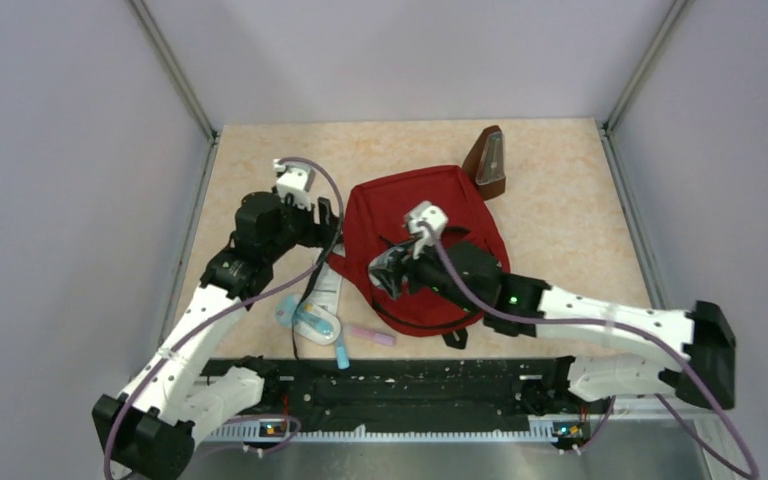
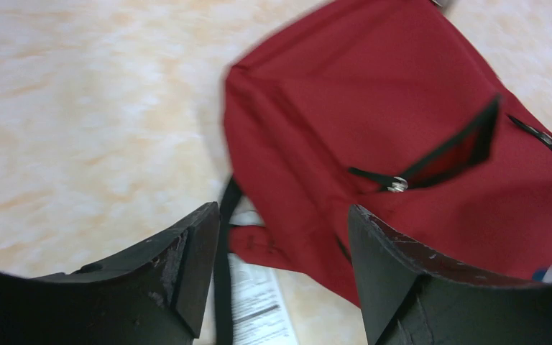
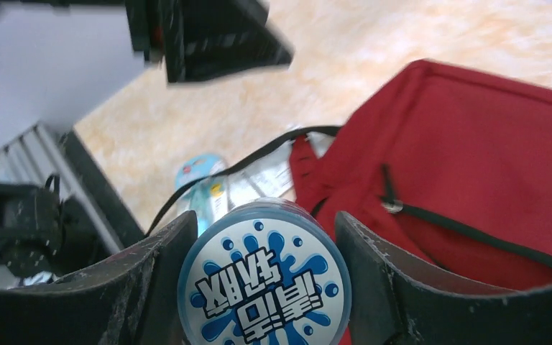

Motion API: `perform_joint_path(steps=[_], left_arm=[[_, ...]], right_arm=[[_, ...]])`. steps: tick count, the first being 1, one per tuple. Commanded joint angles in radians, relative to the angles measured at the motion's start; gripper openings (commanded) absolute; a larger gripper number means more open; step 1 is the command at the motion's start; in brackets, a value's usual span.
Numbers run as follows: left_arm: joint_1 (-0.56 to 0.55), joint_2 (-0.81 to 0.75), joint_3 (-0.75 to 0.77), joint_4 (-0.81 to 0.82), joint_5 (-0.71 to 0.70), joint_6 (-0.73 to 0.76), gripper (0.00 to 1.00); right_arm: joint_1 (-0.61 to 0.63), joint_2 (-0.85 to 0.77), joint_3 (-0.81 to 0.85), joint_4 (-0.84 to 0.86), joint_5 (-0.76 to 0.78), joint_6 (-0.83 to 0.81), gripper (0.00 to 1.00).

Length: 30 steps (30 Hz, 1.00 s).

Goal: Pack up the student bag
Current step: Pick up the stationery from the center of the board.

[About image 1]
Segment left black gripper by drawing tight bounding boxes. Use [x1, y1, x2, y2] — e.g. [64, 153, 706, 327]
[265, 184, 343, 262]

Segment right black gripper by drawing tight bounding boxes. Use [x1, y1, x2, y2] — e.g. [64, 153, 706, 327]
[372, 230, 481, 315]

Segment blue round tape tin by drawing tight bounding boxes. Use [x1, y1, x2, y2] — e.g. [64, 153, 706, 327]
[367, 252, 404, 300]

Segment red backpack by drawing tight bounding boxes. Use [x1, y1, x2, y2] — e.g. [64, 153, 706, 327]
[325, 166, 510, 350]

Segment pink highlighter pen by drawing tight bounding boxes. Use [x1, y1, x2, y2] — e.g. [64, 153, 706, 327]
[343, 324, 396, 347]

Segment blue packaged scissors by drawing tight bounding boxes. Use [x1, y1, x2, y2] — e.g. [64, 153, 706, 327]
[275, 293, 342, 346]

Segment light blue marker pen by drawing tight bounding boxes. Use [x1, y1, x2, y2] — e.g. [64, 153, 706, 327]
[335, 338, 350, 370]

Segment white paper tag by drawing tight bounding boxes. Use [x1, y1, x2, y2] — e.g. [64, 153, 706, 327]
[308, 262, 343, 315]

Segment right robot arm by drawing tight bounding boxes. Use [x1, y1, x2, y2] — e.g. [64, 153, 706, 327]
[368, 241, 737, 412]

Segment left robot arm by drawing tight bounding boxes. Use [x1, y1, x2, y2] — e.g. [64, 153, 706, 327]
[92, 190, 345, 479]

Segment brown wooden metronome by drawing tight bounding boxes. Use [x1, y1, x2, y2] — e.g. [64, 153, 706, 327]
[461, 125, 506, 201]

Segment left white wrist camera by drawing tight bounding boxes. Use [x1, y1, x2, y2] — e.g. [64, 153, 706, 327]
[273, 157, 315, 211]

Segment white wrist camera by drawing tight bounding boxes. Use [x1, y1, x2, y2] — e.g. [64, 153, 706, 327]
[404, 200, 448, 260]
[273, 157, 315, 211]

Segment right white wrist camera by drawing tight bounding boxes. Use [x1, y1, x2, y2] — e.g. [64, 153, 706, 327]
[404, 200, 448, 260]

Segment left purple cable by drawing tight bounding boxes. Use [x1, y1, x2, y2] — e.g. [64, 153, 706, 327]
[102, 156, 347, 480]

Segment purple cable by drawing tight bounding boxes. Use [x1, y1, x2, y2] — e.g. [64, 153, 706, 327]
[102, 156, 347, 480]
[420, 221, 760, 480]

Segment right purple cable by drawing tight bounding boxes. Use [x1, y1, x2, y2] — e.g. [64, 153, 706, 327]
[420, 221, 760, 480]

